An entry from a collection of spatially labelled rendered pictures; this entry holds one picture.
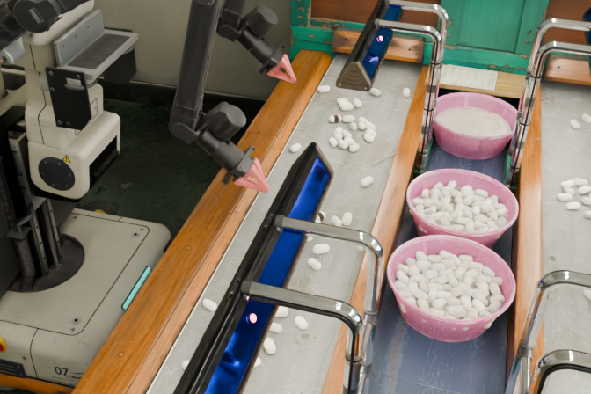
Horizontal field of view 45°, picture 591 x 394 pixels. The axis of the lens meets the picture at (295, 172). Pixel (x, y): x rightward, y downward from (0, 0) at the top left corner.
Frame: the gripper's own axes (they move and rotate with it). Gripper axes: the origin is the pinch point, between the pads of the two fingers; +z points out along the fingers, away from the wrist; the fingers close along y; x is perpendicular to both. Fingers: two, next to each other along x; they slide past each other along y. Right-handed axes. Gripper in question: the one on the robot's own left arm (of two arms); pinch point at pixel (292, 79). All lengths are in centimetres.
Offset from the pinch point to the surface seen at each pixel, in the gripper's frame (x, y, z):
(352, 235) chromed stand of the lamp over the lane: -43, -96, 10
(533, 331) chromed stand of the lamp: -53, -96, 39
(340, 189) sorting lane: -5.5, -32.5, 24.4
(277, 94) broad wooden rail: 11.3, 6.8, 1.1
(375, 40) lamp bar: -34.3, -18.2, 4.2
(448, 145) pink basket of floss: -18.4, 2.8, 44.9
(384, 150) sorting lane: -10.4, -11.1, 30.2
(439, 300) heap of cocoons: -24, -66, 45
